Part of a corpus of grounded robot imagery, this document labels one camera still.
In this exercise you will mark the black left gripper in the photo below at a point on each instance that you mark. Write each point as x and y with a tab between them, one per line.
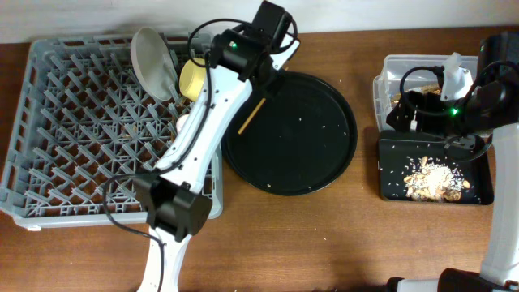
272	88

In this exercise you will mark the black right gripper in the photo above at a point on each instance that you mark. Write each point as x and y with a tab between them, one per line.
427	104

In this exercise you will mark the brown Nescafe Gold sachet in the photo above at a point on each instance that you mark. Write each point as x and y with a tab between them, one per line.
423	89

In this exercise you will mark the wooden chopstick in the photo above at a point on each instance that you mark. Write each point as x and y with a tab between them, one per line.
254	112

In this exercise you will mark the yellow bowl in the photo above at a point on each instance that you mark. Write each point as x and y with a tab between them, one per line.
192	77

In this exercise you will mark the pink cup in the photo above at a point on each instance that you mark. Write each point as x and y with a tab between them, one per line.
181	122

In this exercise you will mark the grey plate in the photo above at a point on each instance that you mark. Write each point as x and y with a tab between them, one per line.
152	64

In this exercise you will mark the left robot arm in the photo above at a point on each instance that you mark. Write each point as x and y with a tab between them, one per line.
239	60

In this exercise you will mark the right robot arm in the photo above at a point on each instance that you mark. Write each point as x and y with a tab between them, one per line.
491	119

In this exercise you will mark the clear plastic waste bin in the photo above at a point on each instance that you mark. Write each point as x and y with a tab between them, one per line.
386	85

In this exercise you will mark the grey dishwasher rack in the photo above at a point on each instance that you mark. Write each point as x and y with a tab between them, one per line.
82	118

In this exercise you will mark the black rectangular tray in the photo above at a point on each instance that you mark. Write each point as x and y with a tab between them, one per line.
399	155

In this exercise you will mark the round black tray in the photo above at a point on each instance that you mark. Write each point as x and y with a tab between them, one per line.
299	142

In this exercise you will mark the food scraps and rice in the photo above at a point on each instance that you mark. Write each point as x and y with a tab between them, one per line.
431	180

